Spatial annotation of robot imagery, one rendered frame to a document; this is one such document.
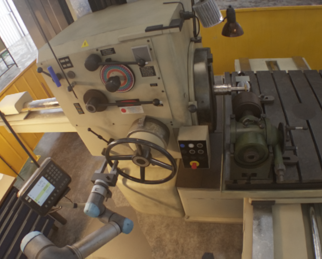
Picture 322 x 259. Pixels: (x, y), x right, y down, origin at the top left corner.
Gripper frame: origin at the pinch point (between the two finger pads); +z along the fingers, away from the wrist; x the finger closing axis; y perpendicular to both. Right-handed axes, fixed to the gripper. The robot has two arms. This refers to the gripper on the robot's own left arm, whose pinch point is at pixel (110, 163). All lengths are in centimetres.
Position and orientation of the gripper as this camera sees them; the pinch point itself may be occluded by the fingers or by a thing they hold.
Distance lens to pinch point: 124.4
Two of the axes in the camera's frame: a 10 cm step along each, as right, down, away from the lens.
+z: 2.3, -7.1, 6.6
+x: -9.3, 0.5, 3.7
